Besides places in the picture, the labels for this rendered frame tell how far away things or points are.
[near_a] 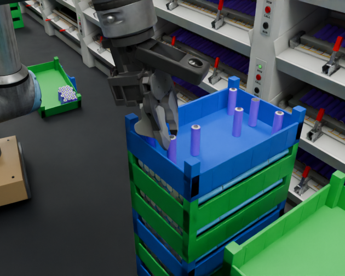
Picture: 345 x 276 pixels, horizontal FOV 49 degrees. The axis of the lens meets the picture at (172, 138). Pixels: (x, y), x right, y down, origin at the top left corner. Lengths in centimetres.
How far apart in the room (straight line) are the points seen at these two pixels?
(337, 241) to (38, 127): 143
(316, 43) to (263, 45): 14
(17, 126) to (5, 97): 54
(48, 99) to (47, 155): 42
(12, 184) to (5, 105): 26
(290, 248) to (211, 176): 19
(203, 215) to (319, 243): 21
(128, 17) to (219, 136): 35
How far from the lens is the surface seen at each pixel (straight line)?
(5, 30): 130
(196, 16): 141
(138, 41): 61
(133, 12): 60
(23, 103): 140
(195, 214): 69
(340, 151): 110
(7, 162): 143
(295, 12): 113
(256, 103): 83
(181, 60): 61
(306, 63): 108
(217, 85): 137
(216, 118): 88
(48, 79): 210
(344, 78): 102
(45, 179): 153
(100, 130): 177
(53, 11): 295
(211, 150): 78
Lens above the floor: 93
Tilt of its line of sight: 34 degrees down
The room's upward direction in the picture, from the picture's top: straight up
